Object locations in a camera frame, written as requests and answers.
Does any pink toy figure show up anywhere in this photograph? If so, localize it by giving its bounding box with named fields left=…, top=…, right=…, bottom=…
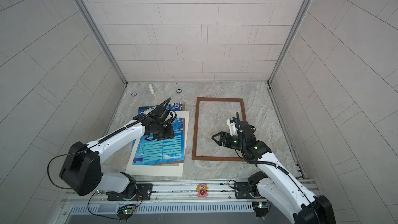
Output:
left=197, top=184, right=208, bottom=198

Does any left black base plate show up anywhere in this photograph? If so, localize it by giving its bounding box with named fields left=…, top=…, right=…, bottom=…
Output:
left=106, top=183, right=153, bottom=202

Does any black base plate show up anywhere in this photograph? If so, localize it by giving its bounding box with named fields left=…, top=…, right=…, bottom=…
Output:
left=233, top=181, right=260, bottom=199
left=106, top=183, right=153, bottom=202

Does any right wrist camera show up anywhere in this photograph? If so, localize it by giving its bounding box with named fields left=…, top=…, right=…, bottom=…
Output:
left=227, top=117, right=237, bottom=136

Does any white vented cable duct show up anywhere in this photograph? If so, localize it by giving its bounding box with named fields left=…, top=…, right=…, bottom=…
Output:
left=69, top=201, right=254, bottom=216

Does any cream white mat board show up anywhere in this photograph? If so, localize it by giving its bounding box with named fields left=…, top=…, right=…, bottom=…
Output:
left=125, top=111, right=189, bottom=177

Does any right green circuit board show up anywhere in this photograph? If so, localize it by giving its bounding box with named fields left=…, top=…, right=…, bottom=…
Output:
left=252, top=201, right=271, bottom=218

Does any brown cardboard backing board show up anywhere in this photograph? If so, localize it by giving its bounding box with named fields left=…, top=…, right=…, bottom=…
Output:
left=163, top=102, right=186, bottom=165

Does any green circuit board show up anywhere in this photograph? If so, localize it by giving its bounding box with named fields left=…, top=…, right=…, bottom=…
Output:
left=252, top=201, right=271, bottom=218
left=117, top=204, right=136, bottom=222

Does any left green circuit board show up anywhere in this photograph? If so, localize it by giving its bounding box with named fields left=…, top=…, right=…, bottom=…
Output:
left=117, top=204, right=136, bottom=222

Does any blue poster photo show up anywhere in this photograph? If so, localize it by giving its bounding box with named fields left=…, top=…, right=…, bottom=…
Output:
left=131, top=117, right=187, bottom=166

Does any aluminium front rail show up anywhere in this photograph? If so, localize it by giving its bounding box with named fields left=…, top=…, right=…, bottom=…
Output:
left=62, top=179, right=257, bottom=204

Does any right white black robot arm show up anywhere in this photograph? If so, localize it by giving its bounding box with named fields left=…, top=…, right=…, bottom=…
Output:
left=211, top=117, right=336, bottom=224

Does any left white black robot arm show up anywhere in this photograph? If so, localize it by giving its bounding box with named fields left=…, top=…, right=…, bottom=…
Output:
left=59, top=100, right=177, bottom=199

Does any brown wooden picture frame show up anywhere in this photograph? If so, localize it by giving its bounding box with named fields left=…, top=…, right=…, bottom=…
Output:
left=192, top=97, right=246, bottom=162

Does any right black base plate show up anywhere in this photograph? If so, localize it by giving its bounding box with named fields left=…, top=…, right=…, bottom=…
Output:
left=233, top=181, right=260, bottom=199

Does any white cylinder tube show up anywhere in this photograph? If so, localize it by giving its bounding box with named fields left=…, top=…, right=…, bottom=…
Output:
left=148, top=84, right=155, bottom=95

